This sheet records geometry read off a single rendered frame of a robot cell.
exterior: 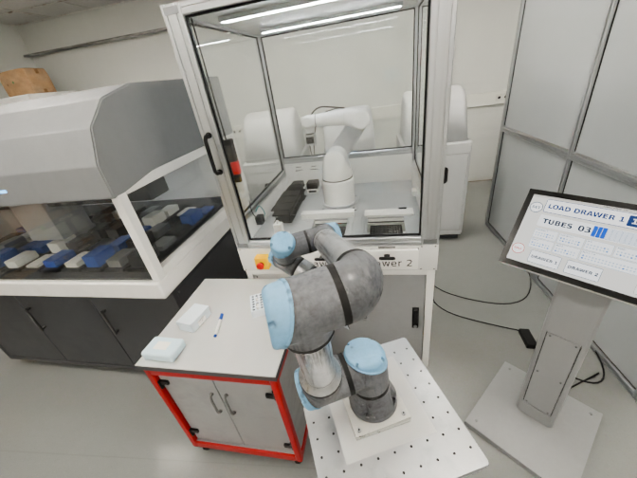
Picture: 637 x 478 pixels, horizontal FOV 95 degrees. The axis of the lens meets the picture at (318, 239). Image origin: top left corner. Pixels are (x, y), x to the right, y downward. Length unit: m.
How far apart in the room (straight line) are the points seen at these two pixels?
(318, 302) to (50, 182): 1.42
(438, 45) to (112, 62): 4.82
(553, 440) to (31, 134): 2.70
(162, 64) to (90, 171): 3.73
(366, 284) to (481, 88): 4.33
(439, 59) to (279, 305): 1.01
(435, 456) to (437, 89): 1.15
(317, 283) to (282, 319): 0.08
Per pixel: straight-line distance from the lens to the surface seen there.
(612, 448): 2.18
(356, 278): 0.50
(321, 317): 0.50
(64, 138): 1.60
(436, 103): 1.25
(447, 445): 1.06
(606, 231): 1.37
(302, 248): 0.88
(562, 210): 1.39
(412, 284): 1.59
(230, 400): 1.51
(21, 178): 1.82
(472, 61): 4.65
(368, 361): 0.87
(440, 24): 1.24
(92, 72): 5.74
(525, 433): 2.00
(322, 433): 1.06
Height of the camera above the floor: 1.70
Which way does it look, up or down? 29 degrees down
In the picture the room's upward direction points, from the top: 9 degrees counter-clockwise
